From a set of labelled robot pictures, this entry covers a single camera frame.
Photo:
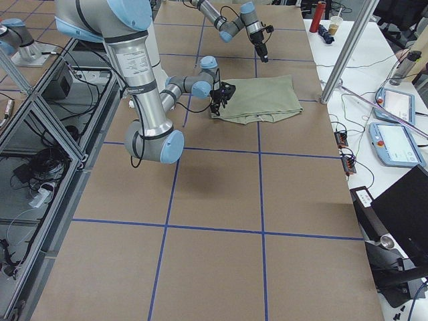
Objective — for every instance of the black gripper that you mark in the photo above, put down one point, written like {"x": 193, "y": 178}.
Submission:
{"x": 257, "y": 39}
{"x": 218, "y": 97}

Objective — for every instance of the green long-sleeve shirt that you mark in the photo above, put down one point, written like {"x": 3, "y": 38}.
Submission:
{"x": 261, "y": 100}

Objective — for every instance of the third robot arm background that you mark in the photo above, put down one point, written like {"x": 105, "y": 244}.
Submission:
{"x": 19, "y": 44}

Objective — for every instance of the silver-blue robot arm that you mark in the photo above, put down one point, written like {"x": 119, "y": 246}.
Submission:
{"x": 246, "y": 19}
{"x": 124, "y": 27}

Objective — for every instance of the folded dark blue umbrella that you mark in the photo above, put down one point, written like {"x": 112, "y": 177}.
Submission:
{"x": 325, "y": 35}

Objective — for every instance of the red cylinder bottle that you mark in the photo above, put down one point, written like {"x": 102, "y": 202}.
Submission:
{"x": 319, "y": 11}

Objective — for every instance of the iced coffee cup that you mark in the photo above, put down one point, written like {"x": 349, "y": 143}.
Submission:
{"x": 335, "y": 22}

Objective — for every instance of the far orange terminal block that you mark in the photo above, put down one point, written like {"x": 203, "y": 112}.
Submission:
{"x": 341, "y": 138}

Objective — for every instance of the orange terminal block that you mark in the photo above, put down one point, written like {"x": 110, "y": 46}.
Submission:
{"x": 341, "y": 138}
{"x": 348, "y": 163}

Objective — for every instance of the near orange terminal block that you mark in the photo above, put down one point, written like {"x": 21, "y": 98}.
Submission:
{"x": 348, "y": 163}

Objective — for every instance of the grey water bottle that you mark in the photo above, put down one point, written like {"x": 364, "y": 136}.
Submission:
{"x": 407, "y": 58}

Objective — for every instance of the far teach pendant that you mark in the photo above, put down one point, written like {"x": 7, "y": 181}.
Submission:
{"x": 399, "y": 103}

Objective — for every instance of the teach pendant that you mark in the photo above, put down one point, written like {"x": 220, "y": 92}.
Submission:
{"x": 399, "y": 103}
{"x": 395, "y": 146}

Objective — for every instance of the near teach pendant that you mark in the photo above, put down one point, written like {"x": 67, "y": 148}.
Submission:
{"x": 395, "y": 146}

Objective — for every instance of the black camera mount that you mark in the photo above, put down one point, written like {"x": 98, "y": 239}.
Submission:
{"x": 227, "y": 90}
{"x": 267, "y": 28}

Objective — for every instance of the aluminium frame post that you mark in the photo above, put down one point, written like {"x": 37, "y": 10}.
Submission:
{"x": 352, "y": 40}

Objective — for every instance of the grey box under frame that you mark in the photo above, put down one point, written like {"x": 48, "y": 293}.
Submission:
{"x": 59, "y": 87}

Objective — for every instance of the aluminium truss frame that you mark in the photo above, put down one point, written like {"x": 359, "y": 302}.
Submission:
{"x": 48, "y": 148}

